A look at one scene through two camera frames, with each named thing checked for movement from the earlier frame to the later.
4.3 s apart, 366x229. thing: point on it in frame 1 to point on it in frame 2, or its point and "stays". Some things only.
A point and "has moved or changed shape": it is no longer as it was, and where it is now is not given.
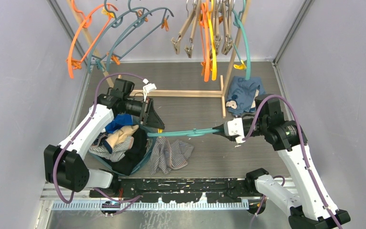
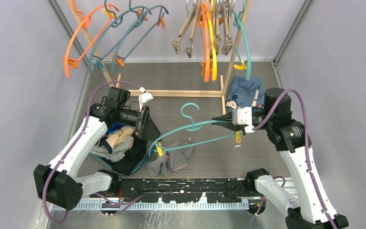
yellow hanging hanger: [212, 42] stays
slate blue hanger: [130, 28] has moved or changed shape
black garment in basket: [133, 156] stays
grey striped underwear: [166, 156] has moved or changed shape
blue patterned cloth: [242, 94] stays
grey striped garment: [118, 152] stays
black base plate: [175, 190] stays
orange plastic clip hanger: [91, 29] has moved or changed shape
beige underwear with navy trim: [115, 139] stays
